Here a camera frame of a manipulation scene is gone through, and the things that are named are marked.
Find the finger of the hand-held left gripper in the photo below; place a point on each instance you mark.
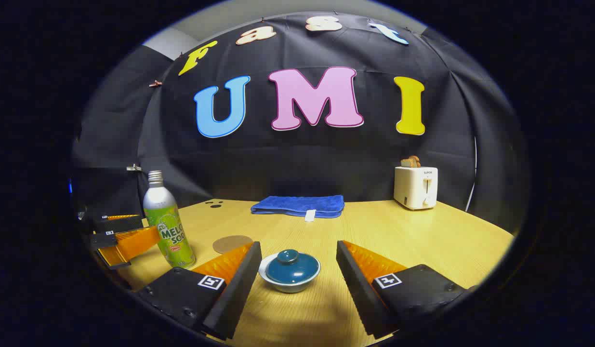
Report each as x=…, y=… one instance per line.
x=119, y=225
x=133, y=243

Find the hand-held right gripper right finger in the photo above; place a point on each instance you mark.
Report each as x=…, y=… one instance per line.
x=357, y=289

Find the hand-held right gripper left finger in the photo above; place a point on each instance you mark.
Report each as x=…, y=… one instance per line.
x=239, y=289

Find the round brown coaster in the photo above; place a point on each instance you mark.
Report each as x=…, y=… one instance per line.
x=230, y=243

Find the silver green label water bottle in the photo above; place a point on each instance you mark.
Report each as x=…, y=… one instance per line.
x=160, y=202

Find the dark teal teacup lid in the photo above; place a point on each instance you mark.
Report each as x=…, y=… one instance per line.
x=292, y=270

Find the small silver clip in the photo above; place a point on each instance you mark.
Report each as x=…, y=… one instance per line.
x=134, y=167

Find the folded blue towel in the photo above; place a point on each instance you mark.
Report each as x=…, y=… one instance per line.
x=297, y=205

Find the cream white toaster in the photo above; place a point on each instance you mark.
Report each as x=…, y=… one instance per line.
x=415, y=190

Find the black backdrop cloth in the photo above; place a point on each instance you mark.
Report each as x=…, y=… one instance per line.
x=326, y=159

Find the toast slice in toaster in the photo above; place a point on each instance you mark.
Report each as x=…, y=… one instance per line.
x=411, y=162

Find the small copper clip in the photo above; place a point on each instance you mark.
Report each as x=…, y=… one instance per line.
x=155, y=83

